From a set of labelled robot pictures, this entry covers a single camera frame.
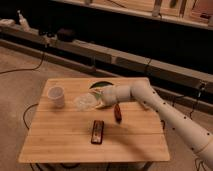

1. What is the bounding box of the black device on ledge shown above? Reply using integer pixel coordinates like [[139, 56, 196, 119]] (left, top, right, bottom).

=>
[[57, 28, 76, 42]]

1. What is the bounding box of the dark brown rectangular box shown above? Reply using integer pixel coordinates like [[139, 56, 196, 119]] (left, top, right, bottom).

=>
[[91, 120, 104, 144]]

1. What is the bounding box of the long wooden ledge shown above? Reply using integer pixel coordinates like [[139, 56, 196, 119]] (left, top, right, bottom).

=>
[[0, 23, 213, 91]]

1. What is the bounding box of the black floor cable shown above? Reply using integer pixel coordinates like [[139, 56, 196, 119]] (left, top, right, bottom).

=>
[[22, 102, 40, 130]]

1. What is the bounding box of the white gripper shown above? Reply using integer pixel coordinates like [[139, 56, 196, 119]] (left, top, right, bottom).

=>
[[99, 86, 116, 108]]

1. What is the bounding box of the small wooden table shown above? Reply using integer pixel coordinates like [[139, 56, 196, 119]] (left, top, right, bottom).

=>
[[19, 78, 170, 163]]

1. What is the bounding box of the green bowl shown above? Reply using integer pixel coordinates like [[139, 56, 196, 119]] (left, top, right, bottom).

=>
[[90, 81, 111, 99]]

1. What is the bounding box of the white sponge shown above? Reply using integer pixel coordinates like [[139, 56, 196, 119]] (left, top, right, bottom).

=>
[[73, 93, 97, 111]]

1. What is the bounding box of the white spray bottle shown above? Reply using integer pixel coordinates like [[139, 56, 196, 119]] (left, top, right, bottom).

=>
[[17, 10, 30, 31]]

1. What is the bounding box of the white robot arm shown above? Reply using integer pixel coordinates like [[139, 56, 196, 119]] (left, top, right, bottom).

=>
[[101, 80, 213, 171]]

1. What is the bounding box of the small red brown object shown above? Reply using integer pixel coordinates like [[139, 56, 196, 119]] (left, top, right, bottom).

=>
[[114, 104, 122, 123]]

